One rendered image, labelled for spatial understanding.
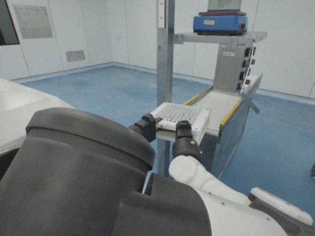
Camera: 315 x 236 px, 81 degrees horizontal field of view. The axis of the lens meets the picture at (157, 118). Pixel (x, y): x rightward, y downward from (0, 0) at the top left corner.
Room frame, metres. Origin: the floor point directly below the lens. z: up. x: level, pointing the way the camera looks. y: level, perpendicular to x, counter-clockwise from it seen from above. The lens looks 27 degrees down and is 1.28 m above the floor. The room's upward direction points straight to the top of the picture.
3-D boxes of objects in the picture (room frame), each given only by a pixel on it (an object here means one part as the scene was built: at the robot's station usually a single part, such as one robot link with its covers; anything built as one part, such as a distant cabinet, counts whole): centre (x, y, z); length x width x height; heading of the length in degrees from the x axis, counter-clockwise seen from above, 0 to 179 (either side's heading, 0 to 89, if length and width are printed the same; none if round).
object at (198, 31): (0.96, -0.30, 1.28); 0.21 x 0.20 x 0.09; 55
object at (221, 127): (1.35, -0.70, 0.82); 1.32 x 0.02 x 0.03; 145
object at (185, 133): (0.53, -0.10, 0.91); 0.12 x 0.10 x 0.13; 179
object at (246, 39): (1.13, -0.36, 1.22); 0.62 x 0.38 x 0.04; 145
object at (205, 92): (1.51, -0.47, 0.82); 1.32 x 0.02 x 0.03; 145
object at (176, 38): (0.93, -0.09, 1.22); 0.05 x 0.03 x 0.04; 55
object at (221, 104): (1.44, -0.59, 0.77); 1.35 x 0.25 x 0.05; 145
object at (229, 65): (0.89, -0.36, 1.11); 0.22 x 0.11 x 0.20; 145
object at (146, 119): (0.60, 0.07, 0.91); 0.12 x 0.10 x 0.13; 138
